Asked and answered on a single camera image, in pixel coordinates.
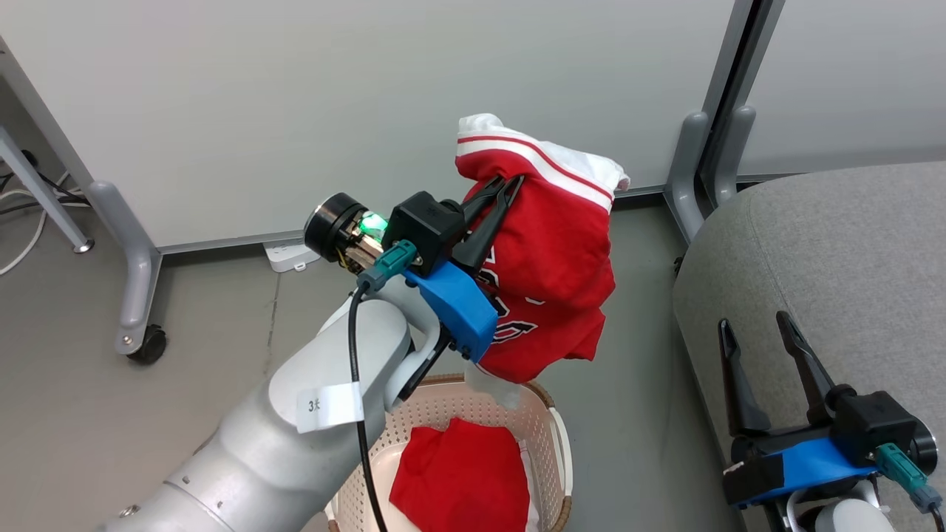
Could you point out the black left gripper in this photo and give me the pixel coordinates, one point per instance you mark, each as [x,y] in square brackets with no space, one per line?
[425,222]

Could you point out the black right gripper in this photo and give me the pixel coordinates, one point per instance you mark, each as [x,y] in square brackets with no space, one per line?
[876,425]

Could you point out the red white basketball jersey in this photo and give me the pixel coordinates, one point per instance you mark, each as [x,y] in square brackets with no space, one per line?
[554,251]

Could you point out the plain red garment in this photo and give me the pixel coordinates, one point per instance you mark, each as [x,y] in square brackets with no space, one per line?
[462,480]

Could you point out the white paper label on arm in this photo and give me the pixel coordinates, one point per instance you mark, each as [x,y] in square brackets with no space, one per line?
[329,406]

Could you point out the grey fabric sofa seat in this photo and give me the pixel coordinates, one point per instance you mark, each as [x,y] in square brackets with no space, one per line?
[835,258]

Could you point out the cream perforated laundry basket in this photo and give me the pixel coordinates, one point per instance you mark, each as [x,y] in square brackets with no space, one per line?
[543,436]

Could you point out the wide white partition panel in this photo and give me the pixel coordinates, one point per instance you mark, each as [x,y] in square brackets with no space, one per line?
[369,96]

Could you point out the small white power strip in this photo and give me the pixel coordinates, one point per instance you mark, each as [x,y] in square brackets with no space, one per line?
[290,256]

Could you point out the narrow white partition panel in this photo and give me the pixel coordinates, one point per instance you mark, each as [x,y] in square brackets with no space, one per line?
[850,81]

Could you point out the grey partition leg with caster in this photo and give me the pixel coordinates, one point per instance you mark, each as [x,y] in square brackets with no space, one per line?
[133,266]

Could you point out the black caster wheel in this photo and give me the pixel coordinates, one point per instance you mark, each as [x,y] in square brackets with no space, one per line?
[150,345]

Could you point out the grey metal table leg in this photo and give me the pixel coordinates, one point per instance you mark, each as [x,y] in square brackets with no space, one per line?
[41,188]

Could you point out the blue left wrist camera box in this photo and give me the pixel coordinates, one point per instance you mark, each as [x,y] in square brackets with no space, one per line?
[458,303]

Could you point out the blue wrist camera box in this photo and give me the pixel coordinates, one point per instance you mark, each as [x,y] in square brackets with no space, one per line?
[458,303]
[805,469]

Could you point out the blue right wrist camera box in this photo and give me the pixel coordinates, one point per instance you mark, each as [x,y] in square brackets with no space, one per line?
[805,469]

